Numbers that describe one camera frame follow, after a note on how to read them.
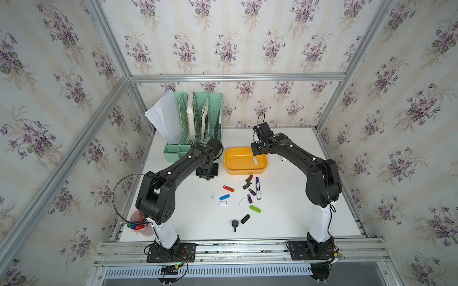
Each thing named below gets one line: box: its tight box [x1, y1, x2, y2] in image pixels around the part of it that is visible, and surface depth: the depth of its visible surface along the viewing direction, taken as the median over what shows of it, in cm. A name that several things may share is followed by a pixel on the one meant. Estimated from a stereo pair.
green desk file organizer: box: [163, 91, 224, 164], surface depth 106 cm
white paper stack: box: [144, 89, 181, 145], surface depth 99 cm
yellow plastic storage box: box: [224, 147, 268, 176], surface depth 103 cm
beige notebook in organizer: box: [200, 100, 209, 141], surface depth 103 cm
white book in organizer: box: [186, 91, 196, 143], surface depth 101 cm
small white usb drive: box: [218, 200, 231, 207], surface depth 88 cm
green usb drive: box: [248, 204, 262, 214], surface depth 88 cm
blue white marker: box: [255, 176, 262, 201], surface depth 92 cm
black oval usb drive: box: [240, 213, 251, 225], surface depth 84 cm
